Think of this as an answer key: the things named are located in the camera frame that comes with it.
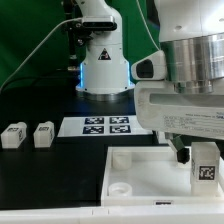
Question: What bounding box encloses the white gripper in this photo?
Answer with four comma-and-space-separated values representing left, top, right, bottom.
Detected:
134, 81, 224, 164

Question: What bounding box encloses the white square tabletop tray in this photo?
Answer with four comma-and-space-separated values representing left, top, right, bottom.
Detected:
101, 146, 224, 206

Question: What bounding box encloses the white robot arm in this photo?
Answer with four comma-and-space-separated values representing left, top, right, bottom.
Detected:
76, 0, 224, 140

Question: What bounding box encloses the white front fence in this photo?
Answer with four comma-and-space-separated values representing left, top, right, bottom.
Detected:
0, 203, 224, 224

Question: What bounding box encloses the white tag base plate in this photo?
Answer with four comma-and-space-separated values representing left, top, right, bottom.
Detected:
58, 115, 152, 137

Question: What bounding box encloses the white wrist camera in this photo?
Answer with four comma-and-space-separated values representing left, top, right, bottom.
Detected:
131, 50, 167, 81

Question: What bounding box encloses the white cable right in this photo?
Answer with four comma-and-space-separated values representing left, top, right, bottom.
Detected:
135, 0, 161, 52

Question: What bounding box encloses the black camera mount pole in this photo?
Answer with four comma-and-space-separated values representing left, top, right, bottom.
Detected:
61, 0, 91, 74

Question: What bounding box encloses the grey cable left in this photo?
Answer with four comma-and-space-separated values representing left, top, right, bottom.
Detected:
0, 17, 84, 94

